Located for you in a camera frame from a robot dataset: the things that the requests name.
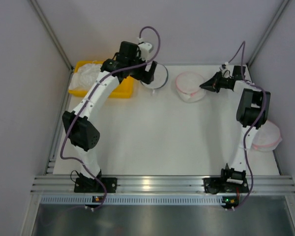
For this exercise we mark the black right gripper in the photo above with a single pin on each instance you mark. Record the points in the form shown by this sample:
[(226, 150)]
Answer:
[(218, 82)]

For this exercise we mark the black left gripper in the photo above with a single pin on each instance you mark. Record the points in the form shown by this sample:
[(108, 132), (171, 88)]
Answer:
[(147, 74)]

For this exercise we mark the pink-trimmed mesh laundry bag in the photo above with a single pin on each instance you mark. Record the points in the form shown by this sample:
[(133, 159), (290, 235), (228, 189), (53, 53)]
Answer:
[(187, 85)]

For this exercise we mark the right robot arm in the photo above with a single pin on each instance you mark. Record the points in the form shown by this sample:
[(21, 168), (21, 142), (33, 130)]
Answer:
[(251, 113)]

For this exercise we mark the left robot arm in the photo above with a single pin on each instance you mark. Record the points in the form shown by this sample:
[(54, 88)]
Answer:
[(131, 60)]

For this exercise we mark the blue-trimmed mesh laundry bag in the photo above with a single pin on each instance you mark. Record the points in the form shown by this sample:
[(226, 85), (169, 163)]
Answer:
[(160, 78)]

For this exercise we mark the pink-trimmed laundry bag at right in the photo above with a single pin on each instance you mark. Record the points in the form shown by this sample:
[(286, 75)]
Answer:
[(267, 138)]

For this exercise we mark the white bras in bin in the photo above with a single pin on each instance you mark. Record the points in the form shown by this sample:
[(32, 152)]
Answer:
[(85, 76)]

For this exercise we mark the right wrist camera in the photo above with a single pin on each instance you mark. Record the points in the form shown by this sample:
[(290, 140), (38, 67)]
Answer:
[(224, 70)]

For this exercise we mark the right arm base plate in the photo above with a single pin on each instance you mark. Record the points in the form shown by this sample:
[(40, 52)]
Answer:
[(215, 185)]

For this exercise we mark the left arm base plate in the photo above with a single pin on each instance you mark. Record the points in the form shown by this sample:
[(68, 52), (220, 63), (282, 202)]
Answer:
[(88, 185)]

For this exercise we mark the aluminium frame rail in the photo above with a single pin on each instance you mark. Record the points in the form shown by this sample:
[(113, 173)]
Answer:
[(263, 185)]

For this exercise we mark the slotted cable duct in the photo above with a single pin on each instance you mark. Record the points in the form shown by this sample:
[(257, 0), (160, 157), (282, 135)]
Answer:
[(162, 200)]

